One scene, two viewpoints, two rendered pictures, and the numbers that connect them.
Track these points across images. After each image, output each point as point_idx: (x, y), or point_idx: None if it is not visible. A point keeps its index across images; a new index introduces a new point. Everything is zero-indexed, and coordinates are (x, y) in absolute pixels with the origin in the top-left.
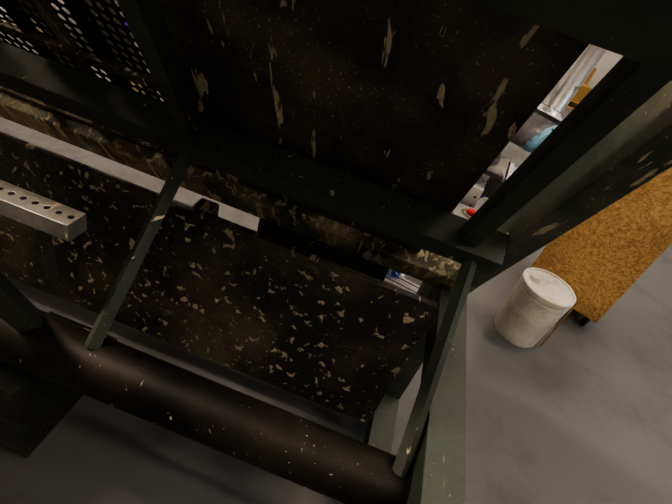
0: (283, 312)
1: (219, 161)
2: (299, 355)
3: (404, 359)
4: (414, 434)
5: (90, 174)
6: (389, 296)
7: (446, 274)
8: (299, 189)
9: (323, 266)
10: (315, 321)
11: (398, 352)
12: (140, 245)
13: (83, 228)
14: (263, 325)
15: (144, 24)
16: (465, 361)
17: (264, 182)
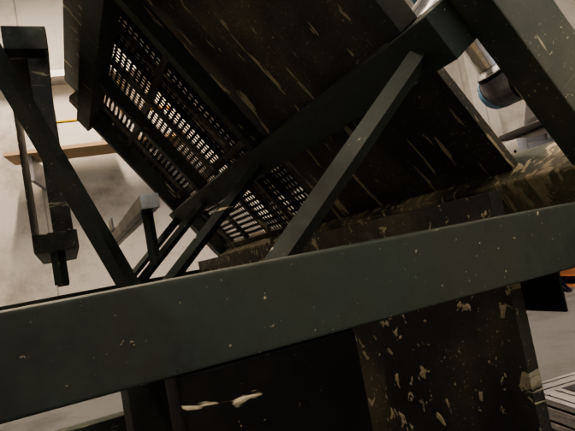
0: (374, 329)
1: (264, 152)
2: (414, 410)
3: (518, 343)
4: (265, 256)
5: (257, 250)
6: (435, 219)
7: (553, 168)
8: (292, 125)
9: (372, 225)
10: (400, 325)
11: (502, 330)
12: (203, 228)
13: (156, 203)
14: (370, 367)
15: (172, 56)
16: (489, 218)
17: (286, 146)
